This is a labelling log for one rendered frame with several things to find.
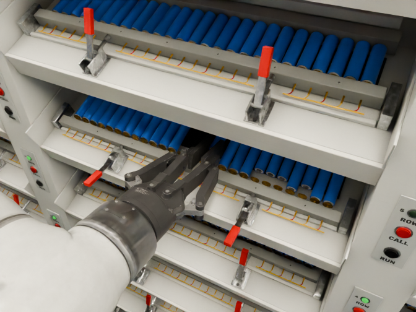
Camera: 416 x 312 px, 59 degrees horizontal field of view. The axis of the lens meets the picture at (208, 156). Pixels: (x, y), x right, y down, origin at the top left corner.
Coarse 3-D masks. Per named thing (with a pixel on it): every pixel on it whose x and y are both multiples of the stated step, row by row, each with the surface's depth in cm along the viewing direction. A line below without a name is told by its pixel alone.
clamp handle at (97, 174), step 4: (108, 160) 68; (112, 160) 68; (108, 164) 67; (100, 168) 66; (104, 168) 66; (96, 172) 65; (100, 172) 65; (92, 176) 65; (96, 176) 65; (100, 176) 66; (88, 180) 64; (92, 180) 64; (96, 180) 65; (84, 184) 64; (88, 184) 63
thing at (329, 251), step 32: (64, 96) 77; (32, 128) 72; (64, 160) 76; (96, 160) 71; (128, 160) 70; (192, 192) 65; (224, 192) 64; (352, 192) 60; (224, 224) 63; (256, 224) 60; (288, 224) 59; (352, 224) 57; (320, 256) 56
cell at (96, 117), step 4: (104, 100) 76; (104, 104) 75; (108, 104) 76; (100, 108) 75; (104, 108) 75; (96, 112) 75; (100, 112) 75; (104, 112) 75; (92, 116) 74; (96, 116) 74; (100, 116) 75; (92, 120) 74; (96, 120) 74
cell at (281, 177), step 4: (284, 160) 63; (288, 160) 62; (292, 160) 62; (284, 164) 62; (288, 164) 62; (292, 164) 62; (280, 168) 62; (284, 168) 62; (288, 168) 62; (280, 172) 62; (284, 172) 61; (288, 172) 62; (280, 176) 62; (284, 176) 61; (288, 176) 62; (280, 180) 62; (284, 180) 62
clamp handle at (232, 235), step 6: (246, 210) 58; (240, 216) 58; (246, 216) 58; (240, 222) 57; (234, 228) 56; (228, 234) 55; (234, 234) 55; (228, 240) 55; (234, 240) 55; (228, 246) 55
